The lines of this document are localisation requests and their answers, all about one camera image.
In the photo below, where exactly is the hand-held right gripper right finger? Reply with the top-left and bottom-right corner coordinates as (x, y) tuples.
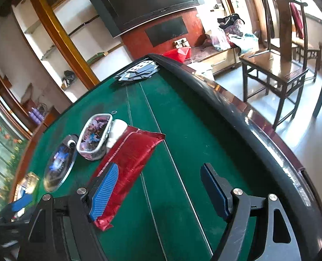
(200, 163), (296, 261)

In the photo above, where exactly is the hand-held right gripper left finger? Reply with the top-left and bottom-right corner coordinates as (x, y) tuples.
(17, 162), (119, 261)

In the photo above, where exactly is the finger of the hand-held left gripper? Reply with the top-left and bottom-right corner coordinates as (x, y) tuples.
(0, 194), (34, 222)

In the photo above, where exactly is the white green medicine box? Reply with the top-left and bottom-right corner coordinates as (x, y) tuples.
(14, 172), (40, 196)

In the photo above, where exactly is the red foil packet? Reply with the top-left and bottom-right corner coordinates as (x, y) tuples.
(88, 126), (166, 231)

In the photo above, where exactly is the cartoon print pencil pouch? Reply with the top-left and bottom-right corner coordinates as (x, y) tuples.
(76, 113), (113, 161)

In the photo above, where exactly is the round table control panel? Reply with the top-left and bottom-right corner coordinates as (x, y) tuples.
(43, 134), (79, 192)

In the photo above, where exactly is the small white plastic bottle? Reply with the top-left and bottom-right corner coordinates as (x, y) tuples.
(107, 119), (129, 149)

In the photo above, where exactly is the brown side cabinet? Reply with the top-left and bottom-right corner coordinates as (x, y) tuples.
(22, 98), (61, 131)

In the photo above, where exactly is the black object on shelf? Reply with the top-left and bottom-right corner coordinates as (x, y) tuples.
(62, 70), (75, 87)

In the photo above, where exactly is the white paper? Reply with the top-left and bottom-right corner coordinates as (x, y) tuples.
(188, 62), (215, 80)

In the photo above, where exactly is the pile of blue playing cards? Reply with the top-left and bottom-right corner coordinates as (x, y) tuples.
(115, 60), (161, 83)

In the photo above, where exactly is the low wooden cabinet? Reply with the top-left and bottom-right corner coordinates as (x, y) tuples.
(188, 43), (262, 76)

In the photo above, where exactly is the green flat item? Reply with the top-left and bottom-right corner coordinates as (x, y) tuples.
(86, 53), (106, 65)

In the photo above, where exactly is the dark wooden chair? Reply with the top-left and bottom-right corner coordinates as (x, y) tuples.
(240, 0), (310, 130)

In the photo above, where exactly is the red plastic bag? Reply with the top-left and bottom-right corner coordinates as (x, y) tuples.
(162, 47), (192, 64)

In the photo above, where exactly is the white wooden shelving unit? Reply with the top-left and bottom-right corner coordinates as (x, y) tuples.
(11, 0), (135, 104)

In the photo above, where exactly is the pile of clothes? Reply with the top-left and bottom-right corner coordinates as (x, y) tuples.
(204, 13), (260, 54)

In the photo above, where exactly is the wooden chair with red cloth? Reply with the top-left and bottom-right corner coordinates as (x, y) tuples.
(289, 2), (322, 82)

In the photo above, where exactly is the black flat television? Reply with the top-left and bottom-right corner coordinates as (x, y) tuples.
(86, 0), (200, 38)

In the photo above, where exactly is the flower wall poster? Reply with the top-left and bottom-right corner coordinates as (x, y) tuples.
(0, 92), (33, 219)

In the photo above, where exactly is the black wall panel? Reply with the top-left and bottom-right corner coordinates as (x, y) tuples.
(145, 16), (189, 47)

